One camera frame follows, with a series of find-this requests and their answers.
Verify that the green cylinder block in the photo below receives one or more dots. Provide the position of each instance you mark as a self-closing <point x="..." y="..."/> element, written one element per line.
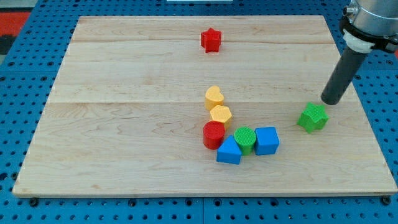
<point x="245" y="138"/>

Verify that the red cylinder block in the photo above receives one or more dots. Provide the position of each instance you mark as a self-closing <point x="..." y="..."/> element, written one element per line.
<point x="213" y="134"/>

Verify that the yellow heart block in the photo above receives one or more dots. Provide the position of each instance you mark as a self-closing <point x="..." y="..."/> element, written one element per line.
<point x="213" y="97"/>

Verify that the blue cube block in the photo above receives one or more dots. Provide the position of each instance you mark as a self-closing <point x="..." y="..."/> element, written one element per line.
<point x="267" y="141"/>

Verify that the red star block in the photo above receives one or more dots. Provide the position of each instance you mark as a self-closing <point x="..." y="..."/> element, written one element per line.
<point x="211" y="40"/>

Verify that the light wooden board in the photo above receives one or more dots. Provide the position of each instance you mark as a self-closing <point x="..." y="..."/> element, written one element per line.
<point x="126" y="113"/>

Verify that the green star block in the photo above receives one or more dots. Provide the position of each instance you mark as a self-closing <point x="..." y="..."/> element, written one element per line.
<point x="313" y="117"/>

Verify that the blue triangle block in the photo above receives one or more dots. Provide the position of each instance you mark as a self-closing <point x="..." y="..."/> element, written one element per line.
<point x="229" y="152"/>

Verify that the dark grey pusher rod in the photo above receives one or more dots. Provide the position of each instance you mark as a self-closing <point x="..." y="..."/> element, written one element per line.
<point x="343" y="74"/>

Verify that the yellow hexagon block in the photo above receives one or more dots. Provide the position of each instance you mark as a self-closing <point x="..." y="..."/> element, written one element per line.
<point x="221" y="114"/>

